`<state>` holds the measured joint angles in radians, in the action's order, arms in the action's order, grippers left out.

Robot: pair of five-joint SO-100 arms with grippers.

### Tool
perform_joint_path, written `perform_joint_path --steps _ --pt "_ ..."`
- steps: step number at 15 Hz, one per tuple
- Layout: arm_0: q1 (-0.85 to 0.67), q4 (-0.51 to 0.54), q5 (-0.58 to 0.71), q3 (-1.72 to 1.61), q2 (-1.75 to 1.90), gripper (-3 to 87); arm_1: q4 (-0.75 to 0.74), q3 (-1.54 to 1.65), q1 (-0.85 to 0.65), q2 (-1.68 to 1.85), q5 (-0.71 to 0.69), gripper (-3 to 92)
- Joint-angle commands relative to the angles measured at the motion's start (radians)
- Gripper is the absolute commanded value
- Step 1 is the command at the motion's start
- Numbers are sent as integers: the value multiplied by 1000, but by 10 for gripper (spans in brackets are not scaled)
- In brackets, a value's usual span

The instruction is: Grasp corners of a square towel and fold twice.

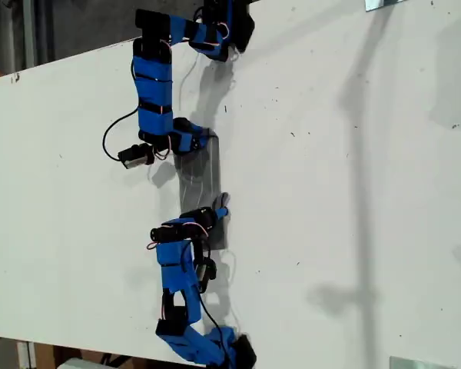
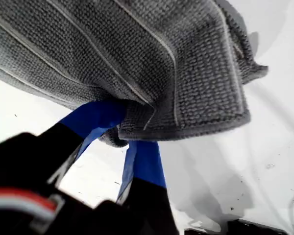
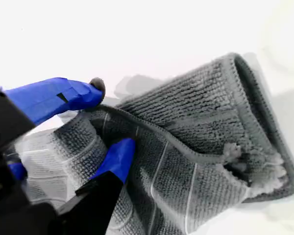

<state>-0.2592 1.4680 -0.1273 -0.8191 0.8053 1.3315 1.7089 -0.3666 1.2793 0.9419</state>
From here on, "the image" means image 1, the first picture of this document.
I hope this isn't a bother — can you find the black camera cable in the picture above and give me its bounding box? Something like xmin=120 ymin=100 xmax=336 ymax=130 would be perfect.
xmin=197 ymin=291 xmax=231 ymax=366
xmin=101 ymin=107 xmax=141 ymax=161

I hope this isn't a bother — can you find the black base clamp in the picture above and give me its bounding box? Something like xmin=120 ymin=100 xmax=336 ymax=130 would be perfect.
xmin=232 ymin=0 xmax=257 ymax=54
xmin=230 ymin=334 xmax=257 ymax=369

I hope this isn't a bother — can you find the white table leg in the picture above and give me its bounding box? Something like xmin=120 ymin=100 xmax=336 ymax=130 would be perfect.
xmin=16 ymin=340 xmax=37 ymax=369

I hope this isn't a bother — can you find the grey white-striped towel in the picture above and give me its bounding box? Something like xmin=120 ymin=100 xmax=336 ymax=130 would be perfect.
xmin=174 ymin=128 xmax=232 ymax=251

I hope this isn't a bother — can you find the steel bracket plate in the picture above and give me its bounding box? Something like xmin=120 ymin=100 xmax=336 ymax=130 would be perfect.
xmin=364 ymin=0 xmax=405 ymax=13

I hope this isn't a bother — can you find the grey metal post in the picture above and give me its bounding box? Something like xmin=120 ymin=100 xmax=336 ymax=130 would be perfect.
xmin=22 ymin=0 xmax=36 ymax=69

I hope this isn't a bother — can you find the black camera box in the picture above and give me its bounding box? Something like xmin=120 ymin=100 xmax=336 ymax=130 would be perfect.
xmin=118 ymin=142 xmax=157 ymax=171
xmin=194 ymin=257 xmax=218 ymax=295

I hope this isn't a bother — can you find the white plastic container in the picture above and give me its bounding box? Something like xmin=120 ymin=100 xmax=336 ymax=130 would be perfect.
xmin=57 ymin=357 xmax=103 ymax=369

